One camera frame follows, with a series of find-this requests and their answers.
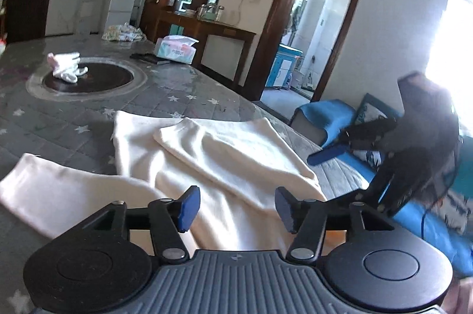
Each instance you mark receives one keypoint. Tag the dark wooden doorway frame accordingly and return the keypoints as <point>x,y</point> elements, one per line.
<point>273,22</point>

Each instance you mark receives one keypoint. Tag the small blue cabinet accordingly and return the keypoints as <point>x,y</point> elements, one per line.
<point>282,68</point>

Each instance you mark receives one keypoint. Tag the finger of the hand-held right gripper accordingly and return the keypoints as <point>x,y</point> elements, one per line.
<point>327,154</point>
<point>356,136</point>

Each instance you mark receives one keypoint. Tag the white garment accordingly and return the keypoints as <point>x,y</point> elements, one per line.
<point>221,159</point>

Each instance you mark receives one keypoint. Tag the blue sofa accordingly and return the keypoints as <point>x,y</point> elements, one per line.
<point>325,118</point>

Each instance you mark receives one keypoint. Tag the round dark hotplate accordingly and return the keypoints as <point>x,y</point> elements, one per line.
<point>107,76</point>

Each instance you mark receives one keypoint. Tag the flat black remote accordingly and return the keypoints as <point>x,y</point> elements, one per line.
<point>149,58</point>

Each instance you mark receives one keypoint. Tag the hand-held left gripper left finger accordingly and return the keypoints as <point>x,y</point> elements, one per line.
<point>188,207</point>

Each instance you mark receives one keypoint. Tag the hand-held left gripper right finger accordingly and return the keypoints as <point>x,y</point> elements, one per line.
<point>286,210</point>

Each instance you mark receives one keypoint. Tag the bright window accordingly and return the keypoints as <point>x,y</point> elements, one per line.
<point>451,40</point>

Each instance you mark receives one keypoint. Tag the white patterned cushion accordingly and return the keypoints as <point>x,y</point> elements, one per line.
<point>452,212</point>

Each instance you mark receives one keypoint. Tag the blue patterned cushion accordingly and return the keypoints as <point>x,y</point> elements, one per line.
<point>369,111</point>

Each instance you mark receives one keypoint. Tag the pastel tissue box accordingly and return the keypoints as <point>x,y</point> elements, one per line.
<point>175,50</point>

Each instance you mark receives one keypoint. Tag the dark wooden wall cabinet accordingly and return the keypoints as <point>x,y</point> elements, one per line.
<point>173,22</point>

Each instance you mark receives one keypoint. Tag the patterned crumpled cloth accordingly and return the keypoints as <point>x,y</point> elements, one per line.
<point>122,33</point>

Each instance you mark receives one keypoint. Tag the white water dispenser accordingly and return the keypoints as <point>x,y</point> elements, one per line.
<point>88,0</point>

